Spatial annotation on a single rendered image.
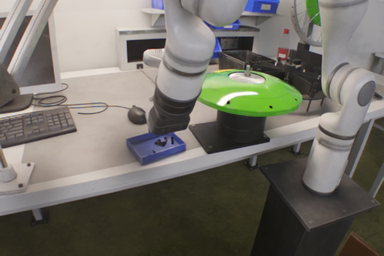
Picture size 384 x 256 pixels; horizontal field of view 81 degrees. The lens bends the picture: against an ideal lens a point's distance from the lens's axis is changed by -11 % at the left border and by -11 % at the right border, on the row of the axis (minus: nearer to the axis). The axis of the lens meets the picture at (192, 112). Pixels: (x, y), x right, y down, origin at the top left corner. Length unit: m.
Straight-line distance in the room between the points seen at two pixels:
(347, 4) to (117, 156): 0.60
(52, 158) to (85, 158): 0.09
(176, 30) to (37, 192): 0.46
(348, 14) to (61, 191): 0.68
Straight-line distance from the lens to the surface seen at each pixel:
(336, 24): 0.54
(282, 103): 0.63
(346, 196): 0.76
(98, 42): 1.46
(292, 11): 1.24
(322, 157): 0.67
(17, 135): 0.82
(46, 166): 0.69
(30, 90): 1.04
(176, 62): 0.35
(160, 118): 0.45
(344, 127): 0.62
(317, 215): 0.67
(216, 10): 0.29
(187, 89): 0.38
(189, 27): 0.35
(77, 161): 0.67
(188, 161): 0.65
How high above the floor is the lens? 1.29
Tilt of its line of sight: 25 degrees down
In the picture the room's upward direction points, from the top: 3 degrees clockwise
